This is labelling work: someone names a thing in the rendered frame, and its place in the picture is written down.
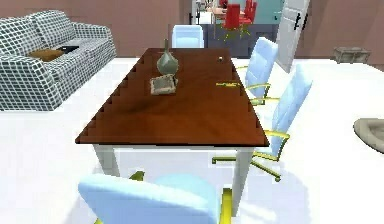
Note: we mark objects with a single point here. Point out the pale blue office chair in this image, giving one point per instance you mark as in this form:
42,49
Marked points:
150,203
187,36
289,103
260,66

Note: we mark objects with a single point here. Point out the grey-green glass vase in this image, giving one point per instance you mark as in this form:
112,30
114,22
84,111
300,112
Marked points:
167,63

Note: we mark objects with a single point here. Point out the yellow pencil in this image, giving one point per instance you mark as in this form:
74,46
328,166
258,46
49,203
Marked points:
227,84

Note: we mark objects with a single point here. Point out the white room door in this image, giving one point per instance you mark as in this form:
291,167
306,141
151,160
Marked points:
291,30

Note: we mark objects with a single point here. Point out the white grid-pattern sofa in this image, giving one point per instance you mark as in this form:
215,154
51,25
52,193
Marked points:
40,60

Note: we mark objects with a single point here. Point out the black flat device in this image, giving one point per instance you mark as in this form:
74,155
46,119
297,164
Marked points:
68,49

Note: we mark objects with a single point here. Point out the dark blue cabinet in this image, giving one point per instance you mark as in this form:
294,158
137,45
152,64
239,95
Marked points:
240,41

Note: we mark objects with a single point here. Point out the grey box crate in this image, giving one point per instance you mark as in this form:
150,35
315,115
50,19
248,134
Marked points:
351,55

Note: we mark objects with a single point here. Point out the brown wooden dining table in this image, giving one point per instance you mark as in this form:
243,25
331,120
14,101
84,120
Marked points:
186,113

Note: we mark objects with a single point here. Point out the red dining chair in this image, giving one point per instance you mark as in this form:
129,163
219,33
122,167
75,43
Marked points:
232,16
250,10

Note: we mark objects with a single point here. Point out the thin brown purse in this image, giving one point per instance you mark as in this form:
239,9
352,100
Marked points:
46,54

